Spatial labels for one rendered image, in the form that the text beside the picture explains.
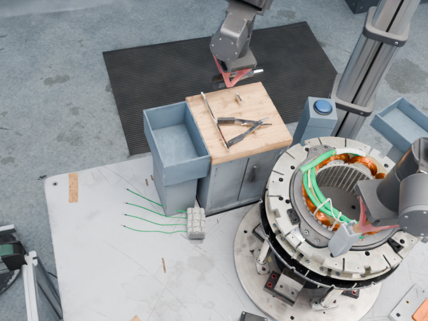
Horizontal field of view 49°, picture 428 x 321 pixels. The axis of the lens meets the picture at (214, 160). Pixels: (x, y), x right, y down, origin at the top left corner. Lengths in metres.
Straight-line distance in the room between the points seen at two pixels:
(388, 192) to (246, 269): 0.58
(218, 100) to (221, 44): 0.30
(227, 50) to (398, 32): 0.54
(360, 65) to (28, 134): 1.69
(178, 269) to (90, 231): 0.25
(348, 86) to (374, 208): 0.72
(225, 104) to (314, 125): 0.24
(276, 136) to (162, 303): 0.48
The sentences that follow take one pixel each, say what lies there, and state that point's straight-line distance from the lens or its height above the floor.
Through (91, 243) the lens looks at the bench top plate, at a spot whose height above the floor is 0.78.
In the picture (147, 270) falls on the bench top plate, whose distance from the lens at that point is 1.21.
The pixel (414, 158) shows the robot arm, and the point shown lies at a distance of 0.66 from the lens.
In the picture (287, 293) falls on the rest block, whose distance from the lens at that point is 1.16.
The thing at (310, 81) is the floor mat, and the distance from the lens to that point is 2.78.
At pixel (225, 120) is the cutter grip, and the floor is 1.09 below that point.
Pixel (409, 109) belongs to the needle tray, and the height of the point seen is 1.05.
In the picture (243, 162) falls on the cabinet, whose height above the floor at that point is 1.00.
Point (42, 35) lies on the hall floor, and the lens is 2.98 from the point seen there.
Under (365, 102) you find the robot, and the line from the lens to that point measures 1.42.
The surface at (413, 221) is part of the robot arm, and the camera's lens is 0.62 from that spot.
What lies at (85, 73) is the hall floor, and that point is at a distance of 2.72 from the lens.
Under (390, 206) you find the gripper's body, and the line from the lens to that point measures 0.72.
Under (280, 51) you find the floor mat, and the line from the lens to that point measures 2.91.
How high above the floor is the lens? 1.91
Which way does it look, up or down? 55 degrees down
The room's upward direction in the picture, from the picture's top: 9 degrees clockwise
